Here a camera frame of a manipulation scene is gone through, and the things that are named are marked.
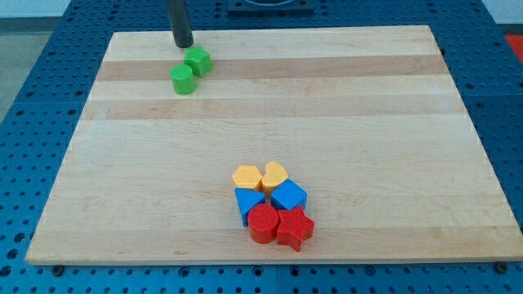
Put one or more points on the green cylinder block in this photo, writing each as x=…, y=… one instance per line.
x=182, y=79

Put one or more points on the red cylinder block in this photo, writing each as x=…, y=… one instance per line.
x=263, y=222

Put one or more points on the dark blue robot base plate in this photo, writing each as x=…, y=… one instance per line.
x=269, y=6

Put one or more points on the yellow heart block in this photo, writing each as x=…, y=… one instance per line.
x=275, y=174

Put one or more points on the yellow hexagon block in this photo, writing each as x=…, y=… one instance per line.
x=247, y=177

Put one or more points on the red star block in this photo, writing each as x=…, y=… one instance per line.
x=295, y=227

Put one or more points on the blue triangle block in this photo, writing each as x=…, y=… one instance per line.
x=247, y=199

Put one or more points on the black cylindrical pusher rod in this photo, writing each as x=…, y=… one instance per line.
x=179, y=22

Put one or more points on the blue cube block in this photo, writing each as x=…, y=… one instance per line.
x=288, y=195

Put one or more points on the green star block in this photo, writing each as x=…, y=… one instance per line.
x=199, y=60

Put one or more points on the wooden board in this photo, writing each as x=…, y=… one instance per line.
x=367, y=120

